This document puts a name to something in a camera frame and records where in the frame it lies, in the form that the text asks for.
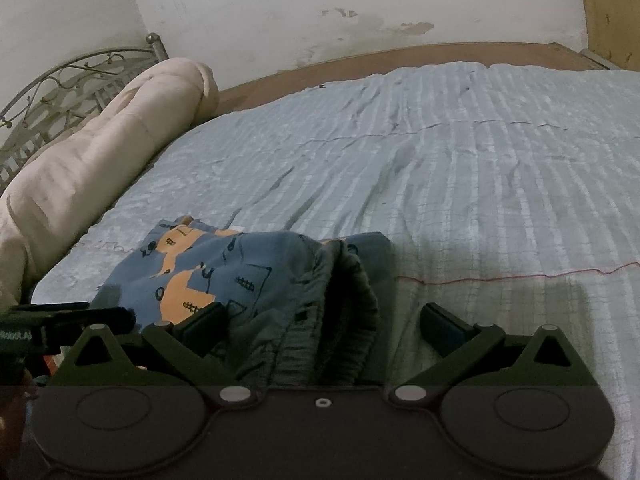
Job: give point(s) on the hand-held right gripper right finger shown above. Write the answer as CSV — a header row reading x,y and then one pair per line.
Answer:
x,y
445,327

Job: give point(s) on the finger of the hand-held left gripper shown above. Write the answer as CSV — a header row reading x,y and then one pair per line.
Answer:
x,y
90,322
50,307

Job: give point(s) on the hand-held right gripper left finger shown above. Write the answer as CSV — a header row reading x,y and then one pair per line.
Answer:
x,y
202,330

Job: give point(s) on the blue printed pants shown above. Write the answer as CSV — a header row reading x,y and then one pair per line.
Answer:
x,y
240,280

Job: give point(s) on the rolled beige blanket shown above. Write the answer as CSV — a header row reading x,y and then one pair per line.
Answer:
x,y
100,160

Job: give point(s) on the light blue striped bed sheet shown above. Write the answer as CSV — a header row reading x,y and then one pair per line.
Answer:
x,y
450,160

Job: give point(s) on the grey metal headboard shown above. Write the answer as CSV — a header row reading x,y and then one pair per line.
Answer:
x,y
75,75

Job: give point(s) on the brown patterned wooden wardrobe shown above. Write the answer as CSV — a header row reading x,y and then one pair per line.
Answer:
x,y
610,20

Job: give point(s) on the brown wooden bed frame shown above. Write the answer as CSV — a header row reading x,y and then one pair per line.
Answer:
x,y
350,62

